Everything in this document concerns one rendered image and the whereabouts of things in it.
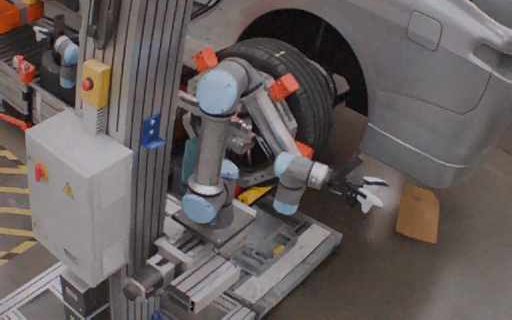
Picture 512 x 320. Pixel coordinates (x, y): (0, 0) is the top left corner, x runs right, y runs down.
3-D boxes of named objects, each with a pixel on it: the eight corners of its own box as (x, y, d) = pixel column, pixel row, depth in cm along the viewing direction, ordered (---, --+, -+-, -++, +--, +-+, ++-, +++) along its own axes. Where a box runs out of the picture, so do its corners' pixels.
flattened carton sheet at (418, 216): (438, 197, 411) (440, 193, 409) (434, 245, 366) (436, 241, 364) (402, 186, 415) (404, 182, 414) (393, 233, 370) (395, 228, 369)
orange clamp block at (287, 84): (286, 97, 265) (300, 86, 259) (275, 102, 259) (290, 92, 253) (276, 83, 265) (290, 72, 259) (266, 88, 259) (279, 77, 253)
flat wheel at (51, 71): (24, 96, 380) (25, 65, 367) (65, 57, 435) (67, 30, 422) (102, 117, 374) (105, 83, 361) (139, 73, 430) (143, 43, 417)
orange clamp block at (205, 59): (220, 63, 278) (211, 46, 277) (209, 68, 272) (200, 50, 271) (210, 69, 283) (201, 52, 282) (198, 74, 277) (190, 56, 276)
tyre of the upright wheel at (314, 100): (360, 134, 279) (280, 11, 278) (336, 154, 261) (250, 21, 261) (265, 187, 323) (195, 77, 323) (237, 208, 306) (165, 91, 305)
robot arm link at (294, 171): (278, 168, 198) (283, 145, 194) (311, 179, 196) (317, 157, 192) (270, 181, 192) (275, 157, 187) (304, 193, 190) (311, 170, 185)
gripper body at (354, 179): (359, 200, 193) (323, 188, 195) (367, 176, 189) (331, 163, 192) (354, 211, 186) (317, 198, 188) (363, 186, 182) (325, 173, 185)
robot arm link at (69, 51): (66, 69, 231) (67, 50, 226) (56, 59, 237) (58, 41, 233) (82, 64, 236) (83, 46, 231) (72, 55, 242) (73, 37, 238)
